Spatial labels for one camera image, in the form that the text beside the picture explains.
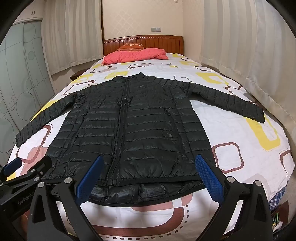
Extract white upper cabinets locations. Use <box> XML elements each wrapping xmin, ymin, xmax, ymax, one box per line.
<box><xmin>14</xmin><ymin>9</ymin><xmax>44</xmax><ymax>26</ymax></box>

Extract frosted glass sliding wardrobe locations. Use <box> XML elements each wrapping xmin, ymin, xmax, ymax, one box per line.
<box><xmin>0</xmin><ymin>16</ymin><xmax>56</xmax><ymax>167</ymax></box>

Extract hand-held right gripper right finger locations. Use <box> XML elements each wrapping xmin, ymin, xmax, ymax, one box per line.
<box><xmin>195</xmin><ymin>155</ymin><xmax>273</xmax><ymax>241</ymax></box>

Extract wooden headboard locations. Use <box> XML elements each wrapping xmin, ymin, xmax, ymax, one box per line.
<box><xmin>103</xmin><ymin>35</ymin><xmax>185</xmax><ymax>57</ymax></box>

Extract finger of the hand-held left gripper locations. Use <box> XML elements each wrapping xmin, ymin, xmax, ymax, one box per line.
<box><xmin>0</xmin><ymin>158</ymin><xmax>23</xmax><ymax>183</ymax></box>
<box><xmin>7</xmin><ymin>156</ymin><xmax>53</xmax><ymax>183</ymax></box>

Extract pink quilt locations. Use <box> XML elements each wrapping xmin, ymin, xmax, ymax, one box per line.
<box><xmin>102</xmin><ymin>47</ymin><xmax>168</xmax><ymax>65</ymax></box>

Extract bed with patterned sheet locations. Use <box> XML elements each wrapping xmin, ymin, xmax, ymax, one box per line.
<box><xmin>9</xmin><ymin>52</ymin><xmax>293</xmax><ymax>241</ymax></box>

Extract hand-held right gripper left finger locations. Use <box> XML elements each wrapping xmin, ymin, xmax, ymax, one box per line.
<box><xmin>27</xmin><ymin>155</ymin><xmax>111</xmax><ymax>241</ymax></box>

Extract white curtain along bed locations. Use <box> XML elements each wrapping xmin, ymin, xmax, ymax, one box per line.
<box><xmin>200</xmin><ymin>0</ymin><xmax>296</xmax><ymax>130</ymax></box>

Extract blue plaid cloth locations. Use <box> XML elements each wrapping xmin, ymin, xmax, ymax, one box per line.
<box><xmin>268</xmin><ymin>188</ymin><xmax>288</xmax><ymax>209</ymax></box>

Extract white curtain beside wardrobe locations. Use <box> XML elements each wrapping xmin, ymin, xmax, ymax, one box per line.
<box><xmin>43</xmin><ymin>0</ymin><xmax>104</xmax><ymax>75</ymax></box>

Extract wooden nightstand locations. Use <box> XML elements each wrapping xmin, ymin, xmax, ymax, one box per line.
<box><xmin>69</xmin><ymin>70</ymin><xmax>85</xmax><ymax>81</ymax></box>

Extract black puffer jacket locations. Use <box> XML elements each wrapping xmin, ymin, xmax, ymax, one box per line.
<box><xmin>16</xmin><ymin>72</ymin><xmax>265</xmax><ymax>207</ymax></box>

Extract orange cushion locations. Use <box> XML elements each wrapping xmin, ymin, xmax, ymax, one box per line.
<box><xmin>117</xmin><ymin>42</ymin><xmax>145</xmax><ymax>51</ymax></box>

